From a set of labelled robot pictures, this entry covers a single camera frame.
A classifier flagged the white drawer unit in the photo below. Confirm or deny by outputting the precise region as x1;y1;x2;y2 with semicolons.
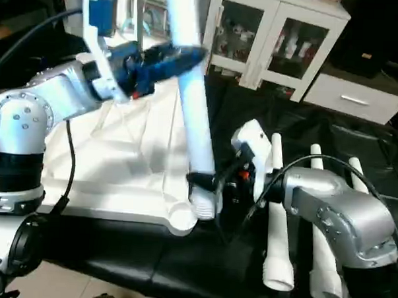
303;73;398;125

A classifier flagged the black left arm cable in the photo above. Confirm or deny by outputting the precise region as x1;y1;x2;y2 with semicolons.
0;5;84;217

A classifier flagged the white glass-door cabinet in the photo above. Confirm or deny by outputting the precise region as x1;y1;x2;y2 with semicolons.
200;0;352;104

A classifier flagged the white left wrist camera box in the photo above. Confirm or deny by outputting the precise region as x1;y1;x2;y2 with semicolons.
78;0;127;104

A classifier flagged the black work mat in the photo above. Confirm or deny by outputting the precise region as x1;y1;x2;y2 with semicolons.
0;22;398;298

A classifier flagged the white plastic table top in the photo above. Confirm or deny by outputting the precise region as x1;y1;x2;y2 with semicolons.
37;70;222;239

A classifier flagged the white plastic table leg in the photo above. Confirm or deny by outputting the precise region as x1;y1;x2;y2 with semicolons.
264;133;301;291
346;158;371;196
304;144;350;298
155;0;227;221

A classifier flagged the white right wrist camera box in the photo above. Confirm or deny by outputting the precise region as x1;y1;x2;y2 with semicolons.
229;119;275;193

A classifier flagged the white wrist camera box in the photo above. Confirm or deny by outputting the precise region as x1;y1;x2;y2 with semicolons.
229;119;275;193
78;0;127;104

